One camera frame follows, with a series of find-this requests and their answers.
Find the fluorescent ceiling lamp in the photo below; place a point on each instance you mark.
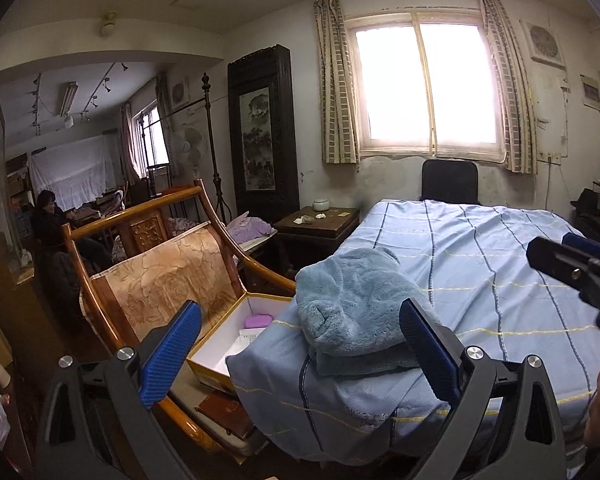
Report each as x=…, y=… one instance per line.
x=69, y=100

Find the dark carved framed painting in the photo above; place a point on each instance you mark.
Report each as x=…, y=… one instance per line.
x=262, y=135

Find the round ceiling fixture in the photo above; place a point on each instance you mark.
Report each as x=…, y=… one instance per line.
x=110, y=24

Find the black hat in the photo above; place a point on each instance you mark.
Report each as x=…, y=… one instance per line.
x=587, y=201

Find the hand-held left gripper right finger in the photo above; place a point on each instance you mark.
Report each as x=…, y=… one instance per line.
x=427, y=355

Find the light blue fleece garment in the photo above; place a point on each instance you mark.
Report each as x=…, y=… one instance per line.
x=360, y=300

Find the white hanging sheet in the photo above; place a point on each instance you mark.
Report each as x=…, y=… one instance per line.
x=72, y=175

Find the black chair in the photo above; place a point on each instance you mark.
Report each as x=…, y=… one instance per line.
x=450, y=180

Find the golden floral chair cover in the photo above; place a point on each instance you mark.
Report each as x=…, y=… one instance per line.
x=165, y=270

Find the brown leather wallet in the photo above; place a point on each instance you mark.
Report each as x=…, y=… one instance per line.
x=225, y=412

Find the blue plaid bed sheet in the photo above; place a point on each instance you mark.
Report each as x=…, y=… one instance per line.
x=505, y=300

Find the purple pouch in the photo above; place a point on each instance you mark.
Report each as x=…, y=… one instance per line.
x=258, y=321

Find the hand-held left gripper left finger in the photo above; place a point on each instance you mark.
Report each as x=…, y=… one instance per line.
x=172, y=355

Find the large bright window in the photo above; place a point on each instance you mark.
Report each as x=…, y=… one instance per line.
x=425, y=85

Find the dark wooden side table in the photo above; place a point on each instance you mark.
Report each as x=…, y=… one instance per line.
x=315, y=230

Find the open cardboard box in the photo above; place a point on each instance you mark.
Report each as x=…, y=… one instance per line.
x=230, y=335

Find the wooden armchair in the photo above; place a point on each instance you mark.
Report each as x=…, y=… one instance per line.
x=147, y=232

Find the checked beige curtain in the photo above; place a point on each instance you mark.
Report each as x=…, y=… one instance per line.
x=517, y=110
x=335, y=100

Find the black metal coat stand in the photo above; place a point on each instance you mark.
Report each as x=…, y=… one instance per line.
x=209, y=135

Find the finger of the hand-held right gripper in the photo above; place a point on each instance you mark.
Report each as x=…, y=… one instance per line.
x=560, y=260
x=587, y=246

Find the purple cloth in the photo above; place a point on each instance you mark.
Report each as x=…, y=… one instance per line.
x=252, y=232

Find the small side window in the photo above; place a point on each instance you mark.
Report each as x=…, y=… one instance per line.
x=155, y=135

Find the white wall fan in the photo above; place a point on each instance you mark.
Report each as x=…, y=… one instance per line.
x=189, y=147

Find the pale ceramic jar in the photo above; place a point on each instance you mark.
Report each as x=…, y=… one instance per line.
x=322, y=205

